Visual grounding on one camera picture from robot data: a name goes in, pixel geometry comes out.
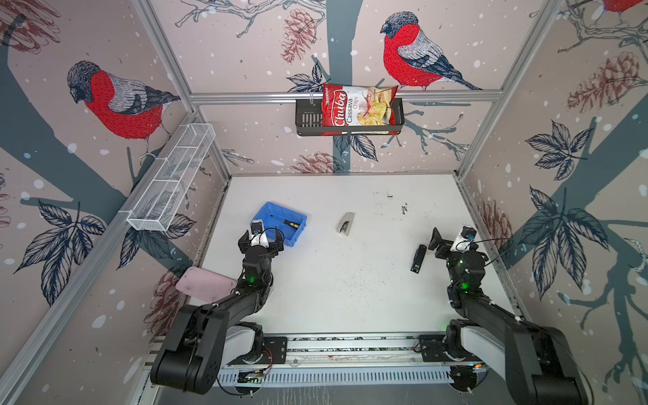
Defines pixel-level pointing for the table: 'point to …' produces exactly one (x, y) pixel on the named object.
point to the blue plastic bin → (271, 224)
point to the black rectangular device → (418, 261)
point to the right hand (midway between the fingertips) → (448, 229)
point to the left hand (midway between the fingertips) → (265, 224)
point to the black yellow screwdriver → (288, 222)
